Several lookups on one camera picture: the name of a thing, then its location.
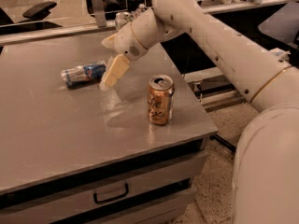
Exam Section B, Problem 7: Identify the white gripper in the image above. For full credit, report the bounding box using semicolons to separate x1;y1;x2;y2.
99;22;148;91

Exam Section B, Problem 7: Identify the blue silver redbull can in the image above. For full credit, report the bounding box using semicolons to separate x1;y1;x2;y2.
61;61;106;88

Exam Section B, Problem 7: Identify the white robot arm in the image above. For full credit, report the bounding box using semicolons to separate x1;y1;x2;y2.
102;0;299;224

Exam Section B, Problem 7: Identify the white green soda can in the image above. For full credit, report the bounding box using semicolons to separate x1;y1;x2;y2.
115;12;133;30

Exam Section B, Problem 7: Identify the orange soda can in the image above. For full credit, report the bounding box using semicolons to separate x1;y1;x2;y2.
148;75;175;125

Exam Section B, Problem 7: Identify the small clear water bottle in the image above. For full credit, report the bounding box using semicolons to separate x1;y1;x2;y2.
136;4;146;13

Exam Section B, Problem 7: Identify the grey lower side shelf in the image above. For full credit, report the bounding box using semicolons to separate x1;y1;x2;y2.
183;67;235;94

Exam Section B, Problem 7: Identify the grey metal post left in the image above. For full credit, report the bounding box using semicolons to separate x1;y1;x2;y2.
92;0;107;27

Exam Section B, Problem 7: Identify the grey drawer with black handle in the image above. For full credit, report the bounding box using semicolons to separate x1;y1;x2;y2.
1;151;206;224

